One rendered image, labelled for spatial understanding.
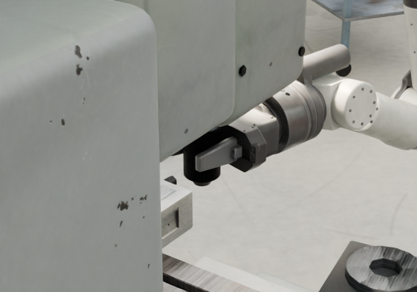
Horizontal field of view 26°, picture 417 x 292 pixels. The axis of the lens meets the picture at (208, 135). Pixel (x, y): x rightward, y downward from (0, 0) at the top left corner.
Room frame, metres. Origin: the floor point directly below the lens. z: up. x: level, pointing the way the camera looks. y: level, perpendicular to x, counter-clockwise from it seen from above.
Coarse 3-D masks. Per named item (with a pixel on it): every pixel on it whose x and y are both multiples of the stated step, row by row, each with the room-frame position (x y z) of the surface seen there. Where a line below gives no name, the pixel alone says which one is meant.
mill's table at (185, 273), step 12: (168, 264) 1.15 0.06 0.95; (180, 264) 1.15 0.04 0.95; (168, 276) 1.12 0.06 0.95; (180, 276) 1.12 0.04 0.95; (192, 276) 1.12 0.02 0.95; (204, 276) 1.12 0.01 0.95; (216, 276) 1.12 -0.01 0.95; (168, 288) 1.09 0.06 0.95; (180, 288) 1.11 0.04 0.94; (192, 288) 1.10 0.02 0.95; (204, 288) 1.09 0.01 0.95; (216, 288) 1.09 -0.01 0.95; (228, 288) 1.09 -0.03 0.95; (240, 288) 1.09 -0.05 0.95
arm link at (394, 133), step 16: (384, 96) 1.20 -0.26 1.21; (400, 96) 1.31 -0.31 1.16; (416, 96) 1.30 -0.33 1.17; (400, 112) 1.20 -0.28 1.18; (416, 112) 1.23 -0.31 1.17; (384, 128) 1.18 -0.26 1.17; (400, 128) 1.20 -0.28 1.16; (416, 128) 1.21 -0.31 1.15; (400, 144) 1.21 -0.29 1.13; (416, 144) 1.22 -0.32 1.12
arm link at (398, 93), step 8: (408, 8) 1.30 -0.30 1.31; (408, 16) 1.30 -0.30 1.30; (416, 16) 1.29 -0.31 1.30; (408, 24) 1.30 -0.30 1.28; (416, 24) 1.29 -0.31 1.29; (408, 32) 1.31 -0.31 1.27; (416, 32) 1.29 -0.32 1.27; (408, 40) 1.31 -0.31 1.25; (416, 40) 1.29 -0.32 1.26; (408, 48) 1.32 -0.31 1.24; (416, 48) 1.30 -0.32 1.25; (416, 56) 1.30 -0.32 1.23; (416, 64) 1.30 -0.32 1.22; (408, 72) 1.33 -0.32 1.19; (416, 72) 1.30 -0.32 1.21; (408, 80) 1.33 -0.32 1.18; (416, 80) 1.30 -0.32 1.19; (400, 88) 1.33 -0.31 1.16; (416, 88) 1.30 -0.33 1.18; (392, 96) 1.32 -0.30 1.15
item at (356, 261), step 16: (352, 240) 0.93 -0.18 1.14; (352, 256) 0.88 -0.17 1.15; (368, 256) 0.88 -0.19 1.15; (384, 256) 0.88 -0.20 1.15; (400, 256) 0.88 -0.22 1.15; (336, 272) 0.86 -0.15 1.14; (352, 272) 0.84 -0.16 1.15; (368, 272) 0.84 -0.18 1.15; (384, 272) 0.86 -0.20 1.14; (400, 272) 0.84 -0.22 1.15; (416, 272) 0.84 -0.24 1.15; (320, 288) 0.83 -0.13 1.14; (336, 288) 0.83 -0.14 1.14; (352, 288) 0.83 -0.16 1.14; (368, 288) 0.82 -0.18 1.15; (384, 288) 0.81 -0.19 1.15; (400, 288) 0.81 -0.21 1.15; (416, 288) 0.82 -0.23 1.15
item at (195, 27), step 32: (128, 0) 0.70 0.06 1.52; (160, 0) 0.74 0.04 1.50; (192, 0) 0.78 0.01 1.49; (224, 0) 0.82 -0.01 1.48; (160, 32) 0.74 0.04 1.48; (192, 32) 0.78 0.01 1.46; (224, 32) 0.82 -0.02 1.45; (160, 64) 0.74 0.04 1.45; (192, 64) 0.78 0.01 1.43; (224, 64) 0.82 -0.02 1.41; (160, 96) 0.74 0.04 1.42; (192, 96) 0.78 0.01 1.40; (224, 96) 0.82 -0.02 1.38; (160, 128) 0.73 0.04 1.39; (192, 128) 0.78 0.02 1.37; (160, 160) 0.74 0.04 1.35
